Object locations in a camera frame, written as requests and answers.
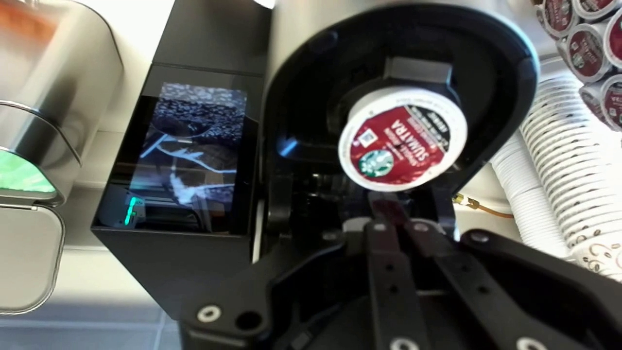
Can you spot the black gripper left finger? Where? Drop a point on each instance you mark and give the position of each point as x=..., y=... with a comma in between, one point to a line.
x=391, y=284

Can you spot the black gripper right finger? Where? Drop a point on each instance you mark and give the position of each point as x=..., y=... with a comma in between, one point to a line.
x=483, y=303

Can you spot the red lid coffee capsule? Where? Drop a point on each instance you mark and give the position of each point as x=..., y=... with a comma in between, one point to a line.
x=401, y=138

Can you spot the black silver Keurig coffee maker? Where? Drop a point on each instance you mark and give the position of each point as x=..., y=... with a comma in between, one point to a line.
x=311, y=78

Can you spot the short stack of paper cups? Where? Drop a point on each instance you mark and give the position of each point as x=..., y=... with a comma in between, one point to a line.
x=525, y=194

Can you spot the tall stack of paper cups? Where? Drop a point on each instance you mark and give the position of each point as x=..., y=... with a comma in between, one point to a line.
x=576, y=167

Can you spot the stainless steel box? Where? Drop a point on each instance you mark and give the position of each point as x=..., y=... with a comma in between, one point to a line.
x=39, y=259

